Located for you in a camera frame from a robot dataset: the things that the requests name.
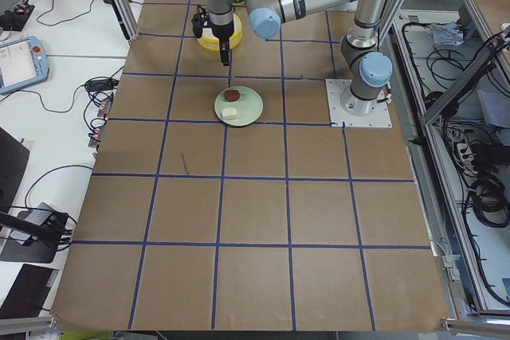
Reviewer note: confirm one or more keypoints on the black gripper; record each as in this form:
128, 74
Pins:
222, 32

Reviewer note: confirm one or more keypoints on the white steamed bun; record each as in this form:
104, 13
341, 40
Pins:
229, 113

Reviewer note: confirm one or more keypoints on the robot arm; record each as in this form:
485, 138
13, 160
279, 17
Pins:
370, 70

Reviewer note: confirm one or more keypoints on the middle yellow bamboo steamer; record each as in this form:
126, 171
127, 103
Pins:
209, 42

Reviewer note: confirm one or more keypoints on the brown steamed bun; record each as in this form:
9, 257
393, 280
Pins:
231, 95

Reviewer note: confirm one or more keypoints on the light green plate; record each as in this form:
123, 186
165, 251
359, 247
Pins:
250, 106

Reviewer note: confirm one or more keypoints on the teach pendant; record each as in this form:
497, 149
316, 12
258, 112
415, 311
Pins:
23, 63

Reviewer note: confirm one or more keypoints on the black laptop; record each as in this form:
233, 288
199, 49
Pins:
14, 158

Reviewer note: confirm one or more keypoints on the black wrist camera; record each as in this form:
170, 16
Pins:
199, 21

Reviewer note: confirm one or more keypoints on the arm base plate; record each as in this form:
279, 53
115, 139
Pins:
347, 111

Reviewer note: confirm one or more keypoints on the black camera stand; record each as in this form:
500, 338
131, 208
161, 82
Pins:
36, 234

